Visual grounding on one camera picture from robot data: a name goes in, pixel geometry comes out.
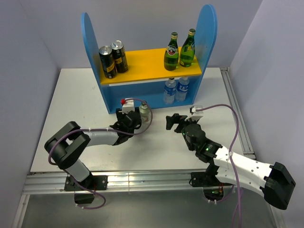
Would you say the clear Chang bottle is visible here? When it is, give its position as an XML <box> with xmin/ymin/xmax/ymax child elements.
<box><xmin>139</xmin><ymin>101</ymin><xmax>151</xmax><ymax>124</ymax></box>

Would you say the water bottle blue label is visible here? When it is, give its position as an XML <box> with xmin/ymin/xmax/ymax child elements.
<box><xmin>163</xmin><ymin>78</ymin><xmax>177</xmax><ymax>105</ymax></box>
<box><xmin>175</xmin><ymin>76</ymin><xmax>190</xmax><ymax>102</ymax></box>

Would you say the green Perrier bottle red label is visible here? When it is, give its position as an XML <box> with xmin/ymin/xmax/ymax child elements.
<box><xmin>164</xmin><ymin>32</ymin><xmax>179</xmax><ymax>71</ymax></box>

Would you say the green Perrier bottle yellow label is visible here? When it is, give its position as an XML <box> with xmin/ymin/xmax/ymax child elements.
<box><xmin>180</xmin><ymin>28</ymin><xmax>196</xmax><ymax>67</ymax></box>

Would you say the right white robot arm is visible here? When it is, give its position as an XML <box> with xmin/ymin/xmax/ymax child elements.
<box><xmin>166</xmin><ymin>114</ymin><xmax>296</xmax><ymax>210</ymax></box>

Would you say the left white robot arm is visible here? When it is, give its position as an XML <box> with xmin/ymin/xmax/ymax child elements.
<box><xmin>44</xmin><ymin>107</ymin><xmax>142</xmax><ymax>190</ymax></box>

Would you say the blue and yellow shelf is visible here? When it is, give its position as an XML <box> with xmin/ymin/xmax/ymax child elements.
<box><xmin>81</xmin><ymin>4</ymin><xmax>218</xmax><ymax>114</ymax></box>

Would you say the front black gold can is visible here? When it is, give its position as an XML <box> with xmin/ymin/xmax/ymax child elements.
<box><xmin>99</xmin><ymin>46</ymin><xmax>117</xmax><ymax>79</ymax></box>

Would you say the black gold can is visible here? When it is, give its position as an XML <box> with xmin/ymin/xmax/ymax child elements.
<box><xmin>111</xmin><ymin>40</ymin><xmax>128</xmax><ymax>74</ymax></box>
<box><xmin>99</xmin><ymin>46</ymin><xmax>117</xmax><ymax>79</ymax></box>

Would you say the rear black gold can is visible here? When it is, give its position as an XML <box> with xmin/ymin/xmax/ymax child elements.
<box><xmin>111</xmin><ymin>40</ymin><xmax>128</xmax><ymax>74</ymax></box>

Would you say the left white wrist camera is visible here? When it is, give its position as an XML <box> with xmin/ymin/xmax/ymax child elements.
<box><xmin>121</xmin><ymin>98</ymin><xmax>135</xmax><ymax>114</ymax></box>

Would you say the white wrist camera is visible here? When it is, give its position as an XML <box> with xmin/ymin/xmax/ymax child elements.
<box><xmin>121</xmin><ymin>98</ymin><xmax>135</xmax><ymax>114</ymax></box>
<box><xmin>185</xmin><ymin>105</ymin><xmax>203</xmax><ymax>122</ymax></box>

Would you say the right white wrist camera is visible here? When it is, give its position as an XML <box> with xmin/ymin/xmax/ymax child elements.
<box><xmin>185</xmin><ymin>105</ymin><xmax>203</xmax><ymax>122</ymax></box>

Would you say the aluminium side rail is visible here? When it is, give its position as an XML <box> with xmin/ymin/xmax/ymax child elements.
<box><xmin>220</xmin><ymin>67</ymin><xmax>257</xmax><ymax>161</ymax></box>

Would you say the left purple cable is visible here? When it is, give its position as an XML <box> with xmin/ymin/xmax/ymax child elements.
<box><xmin>48</xmin><ymin>97</ymin><xmax>153</xmax><ymax>209</ymax></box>

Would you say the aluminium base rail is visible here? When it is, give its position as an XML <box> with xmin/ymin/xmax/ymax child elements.
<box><xmin>21</xmin><ymin>169</ymin><xmax>198</xmax><ymax>195</ymax></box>

